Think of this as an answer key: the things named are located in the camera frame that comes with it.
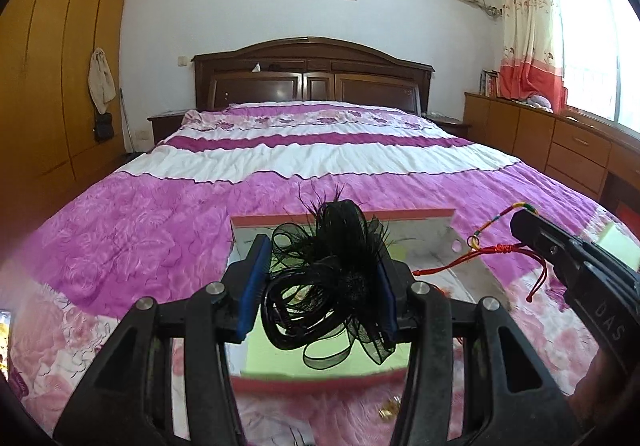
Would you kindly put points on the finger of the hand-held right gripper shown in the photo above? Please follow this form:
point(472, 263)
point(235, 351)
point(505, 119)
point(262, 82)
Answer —
point(545, 253)
point(555, 231)

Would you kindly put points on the row of books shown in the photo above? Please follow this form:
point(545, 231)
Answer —
point(489, 82)

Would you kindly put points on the white wall socket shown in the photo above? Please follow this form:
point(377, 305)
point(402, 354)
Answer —
point(142, 134)

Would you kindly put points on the pale plush toy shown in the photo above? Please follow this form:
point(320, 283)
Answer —
point(537, 101)

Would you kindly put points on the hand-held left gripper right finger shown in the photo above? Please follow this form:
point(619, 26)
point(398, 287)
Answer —
point(387, 291)

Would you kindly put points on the air conditioner pipe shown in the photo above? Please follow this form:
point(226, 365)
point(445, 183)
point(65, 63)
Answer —
point(490, 8)

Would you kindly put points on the bed with purple bedspread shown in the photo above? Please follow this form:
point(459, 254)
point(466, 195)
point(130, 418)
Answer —
point(300, 156)

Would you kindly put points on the low wooden cabinet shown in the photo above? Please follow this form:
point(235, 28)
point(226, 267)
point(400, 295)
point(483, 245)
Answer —
point(540, 136)

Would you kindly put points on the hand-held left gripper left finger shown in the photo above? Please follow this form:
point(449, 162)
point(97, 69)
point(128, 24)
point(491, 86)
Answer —
point(248, 286)

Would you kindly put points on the dark wooden headboard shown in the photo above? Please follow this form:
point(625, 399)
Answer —
point(310, 86)

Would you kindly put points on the gold earring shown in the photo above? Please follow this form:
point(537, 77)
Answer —
point(390, 408)

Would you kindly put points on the cream and red curtain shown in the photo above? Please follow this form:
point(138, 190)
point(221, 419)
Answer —
point(530, 26)

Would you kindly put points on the green paper sheet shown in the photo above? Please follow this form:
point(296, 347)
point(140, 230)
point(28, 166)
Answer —
point(614, 238)
point(285, 351)

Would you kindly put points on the red framed mirror tray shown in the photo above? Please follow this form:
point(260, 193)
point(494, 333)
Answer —
point(430, 236)

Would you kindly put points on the beige cloth bag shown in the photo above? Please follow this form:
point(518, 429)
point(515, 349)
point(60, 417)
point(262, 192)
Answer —
point(101, 81)

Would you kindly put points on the small black bag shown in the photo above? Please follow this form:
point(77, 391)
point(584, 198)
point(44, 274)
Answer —
point(104, 126)

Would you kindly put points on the black feather mesh hair accessory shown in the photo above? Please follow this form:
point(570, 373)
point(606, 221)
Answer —
point(340, 271)

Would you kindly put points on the dark wooden nightstand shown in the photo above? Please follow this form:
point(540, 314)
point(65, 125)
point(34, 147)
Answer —
point(450, 123)
point(162, 123)

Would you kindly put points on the wooden wardrobe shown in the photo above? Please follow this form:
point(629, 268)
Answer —
point(60, 51)

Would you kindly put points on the thin leaning stick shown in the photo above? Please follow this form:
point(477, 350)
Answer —
point(125, 121)

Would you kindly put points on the window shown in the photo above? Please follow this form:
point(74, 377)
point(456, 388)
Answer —
point(600, 41)

